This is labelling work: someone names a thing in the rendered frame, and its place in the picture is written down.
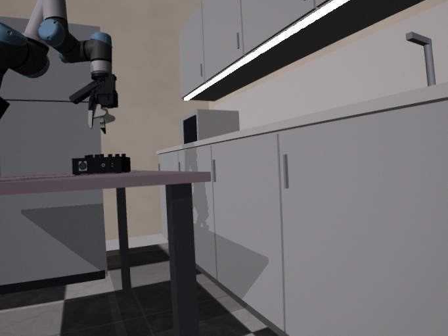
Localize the black lighting desk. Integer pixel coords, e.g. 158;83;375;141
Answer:
72;154;131;176

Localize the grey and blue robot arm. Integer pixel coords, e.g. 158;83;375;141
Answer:
0;0;112;104

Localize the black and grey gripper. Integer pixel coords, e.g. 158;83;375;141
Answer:
88;72;118;134

